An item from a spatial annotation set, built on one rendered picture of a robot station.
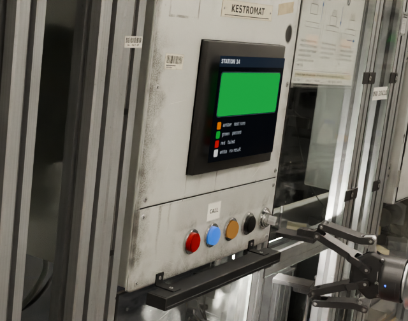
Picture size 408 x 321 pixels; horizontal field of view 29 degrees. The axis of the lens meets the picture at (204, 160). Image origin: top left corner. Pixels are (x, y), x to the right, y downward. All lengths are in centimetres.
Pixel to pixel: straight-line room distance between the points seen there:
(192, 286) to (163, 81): 32
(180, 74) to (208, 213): 25
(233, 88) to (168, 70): 15
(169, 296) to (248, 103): 33
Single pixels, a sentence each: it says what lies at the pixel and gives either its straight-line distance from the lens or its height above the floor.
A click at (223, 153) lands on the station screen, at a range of 122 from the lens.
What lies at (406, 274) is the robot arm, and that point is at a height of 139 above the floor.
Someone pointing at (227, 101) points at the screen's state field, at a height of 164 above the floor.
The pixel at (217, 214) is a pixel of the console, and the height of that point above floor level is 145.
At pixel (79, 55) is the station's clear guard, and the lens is 100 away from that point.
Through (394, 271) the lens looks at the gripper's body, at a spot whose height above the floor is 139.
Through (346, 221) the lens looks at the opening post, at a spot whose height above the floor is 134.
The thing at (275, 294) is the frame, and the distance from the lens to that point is 203.
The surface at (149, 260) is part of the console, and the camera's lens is 116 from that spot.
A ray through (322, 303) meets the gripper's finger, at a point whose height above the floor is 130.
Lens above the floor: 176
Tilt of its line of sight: 10 degrees down
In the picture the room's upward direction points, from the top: 7 degrees clockwise
